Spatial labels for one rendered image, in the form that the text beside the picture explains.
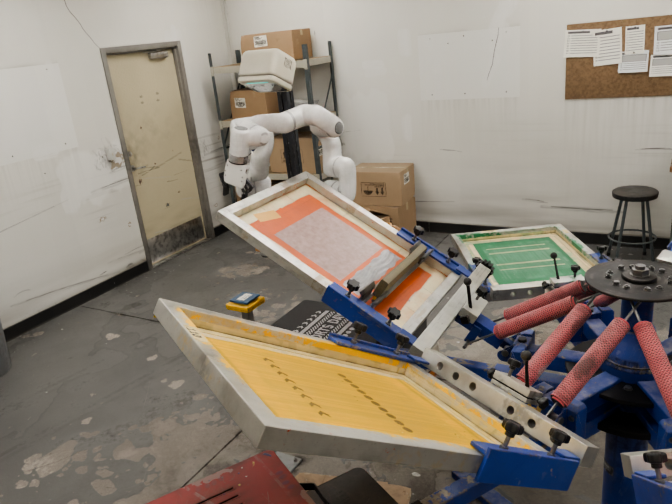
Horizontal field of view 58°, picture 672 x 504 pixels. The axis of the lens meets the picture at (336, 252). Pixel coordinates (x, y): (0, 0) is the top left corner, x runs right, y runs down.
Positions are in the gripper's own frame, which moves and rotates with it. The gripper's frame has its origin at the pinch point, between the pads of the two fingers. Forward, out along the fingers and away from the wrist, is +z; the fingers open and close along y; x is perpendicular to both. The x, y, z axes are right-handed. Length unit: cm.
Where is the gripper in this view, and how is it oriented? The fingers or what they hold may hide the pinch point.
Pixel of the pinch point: (234, 196)
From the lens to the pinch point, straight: 247.5
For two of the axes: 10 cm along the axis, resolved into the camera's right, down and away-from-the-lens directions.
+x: -4.9, 3.5, -8.0
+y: -8.6, -3.6, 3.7
